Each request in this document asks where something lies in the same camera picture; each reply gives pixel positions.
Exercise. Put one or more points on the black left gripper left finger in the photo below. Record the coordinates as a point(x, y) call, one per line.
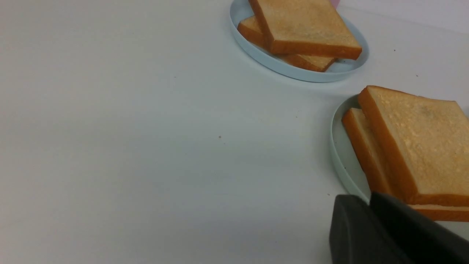
point(357, 237)

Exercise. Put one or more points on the pink foam cube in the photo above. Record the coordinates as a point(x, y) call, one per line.
point(335, 3)

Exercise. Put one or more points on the mint green plate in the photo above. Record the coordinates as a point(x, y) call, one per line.
point(354, 180)

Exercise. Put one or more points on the toast slice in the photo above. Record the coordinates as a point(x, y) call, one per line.
point(249, 28)
point(305, 27)
point(425, 142)
point(379, 176)

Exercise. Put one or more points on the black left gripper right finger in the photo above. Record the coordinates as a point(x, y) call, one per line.
point(423, 240)

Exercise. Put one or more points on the pale blue bread plate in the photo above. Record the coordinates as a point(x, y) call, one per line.
point(339, 70)

